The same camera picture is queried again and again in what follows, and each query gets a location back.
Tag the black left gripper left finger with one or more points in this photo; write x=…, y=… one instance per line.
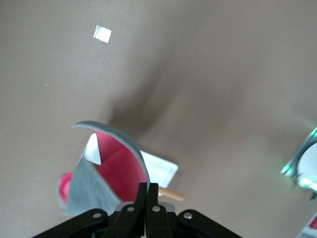
x=128, y=213

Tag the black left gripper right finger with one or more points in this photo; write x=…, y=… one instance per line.
x=156, y=215

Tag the grey and red cloth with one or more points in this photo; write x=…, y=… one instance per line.
x=121, y=171

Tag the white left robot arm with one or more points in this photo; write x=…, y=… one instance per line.
x=309, y=163

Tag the wooden chopstick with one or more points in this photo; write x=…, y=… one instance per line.
x=173, y=194

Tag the white rectangular tray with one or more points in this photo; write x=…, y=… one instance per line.
x=158, y=166

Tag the small square tape patch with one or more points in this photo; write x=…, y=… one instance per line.
x=102, y=34

